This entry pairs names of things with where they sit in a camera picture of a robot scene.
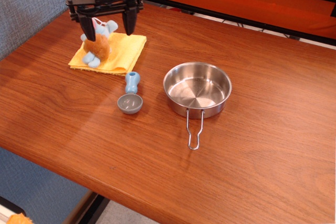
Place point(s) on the yellow folded cloth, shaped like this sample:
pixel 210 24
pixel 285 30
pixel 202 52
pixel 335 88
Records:
pixel 125 53

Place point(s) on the blue and grey measuring scoop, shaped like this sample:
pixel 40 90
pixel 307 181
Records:
pixel 130 102

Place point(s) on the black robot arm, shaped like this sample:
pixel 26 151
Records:
pixel 83 11

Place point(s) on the black table leg frame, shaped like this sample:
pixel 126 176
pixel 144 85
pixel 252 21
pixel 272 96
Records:
pixel 88 210

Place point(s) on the blue and orange plush doll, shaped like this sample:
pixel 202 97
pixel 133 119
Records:
pixel 98 51

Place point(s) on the black basket with orange item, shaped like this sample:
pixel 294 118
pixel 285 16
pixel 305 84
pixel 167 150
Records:
pixel 11 213

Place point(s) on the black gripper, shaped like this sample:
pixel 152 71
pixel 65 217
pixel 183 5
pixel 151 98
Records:
pixel 82 11

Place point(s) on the steel pan with wire handle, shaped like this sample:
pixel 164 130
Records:
pixel 197 90

